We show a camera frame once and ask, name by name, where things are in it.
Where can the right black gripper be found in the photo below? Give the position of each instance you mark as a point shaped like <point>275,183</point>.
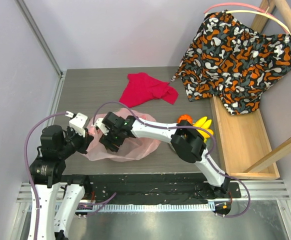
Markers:
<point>108,141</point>

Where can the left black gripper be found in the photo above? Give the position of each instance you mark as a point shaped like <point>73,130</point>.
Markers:
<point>85,141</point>

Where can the pink plastic bag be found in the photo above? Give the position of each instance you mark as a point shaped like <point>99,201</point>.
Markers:
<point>131,149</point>

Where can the orange fake pumpkin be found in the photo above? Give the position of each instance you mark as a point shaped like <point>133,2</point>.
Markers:
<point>185,117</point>

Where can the small yellow banana bunch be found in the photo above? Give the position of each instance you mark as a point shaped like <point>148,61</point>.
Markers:
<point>203,123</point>

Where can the yellow fake fruit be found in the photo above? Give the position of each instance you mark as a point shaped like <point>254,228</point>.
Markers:
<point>206,133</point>

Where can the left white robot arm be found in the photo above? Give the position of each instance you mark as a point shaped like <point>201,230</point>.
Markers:
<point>47,222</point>

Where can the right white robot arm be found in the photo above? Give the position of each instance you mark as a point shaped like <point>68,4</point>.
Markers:
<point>140,128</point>

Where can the red cloth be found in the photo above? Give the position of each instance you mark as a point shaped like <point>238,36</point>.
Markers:
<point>142,88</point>

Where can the grey-green plate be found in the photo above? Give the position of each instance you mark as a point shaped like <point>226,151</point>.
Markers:
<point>208,142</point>

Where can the patterned orange black fabric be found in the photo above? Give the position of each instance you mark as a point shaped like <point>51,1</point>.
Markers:
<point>232,61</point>

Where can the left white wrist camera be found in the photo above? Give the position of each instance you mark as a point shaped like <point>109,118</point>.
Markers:
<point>77,122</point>

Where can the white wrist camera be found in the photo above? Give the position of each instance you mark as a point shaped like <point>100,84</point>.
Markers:
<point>77,122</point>
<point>99,126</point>

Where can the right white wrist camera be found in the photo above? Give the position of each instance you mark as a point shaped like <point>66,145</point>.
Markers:
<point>99,126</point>

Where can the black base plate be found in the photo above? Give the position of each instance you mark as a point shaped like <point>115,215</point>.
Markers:
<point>150,189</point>

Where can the wooden tray frame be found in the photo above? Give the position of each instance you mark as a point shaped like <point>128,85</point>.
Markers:
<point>243,144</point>

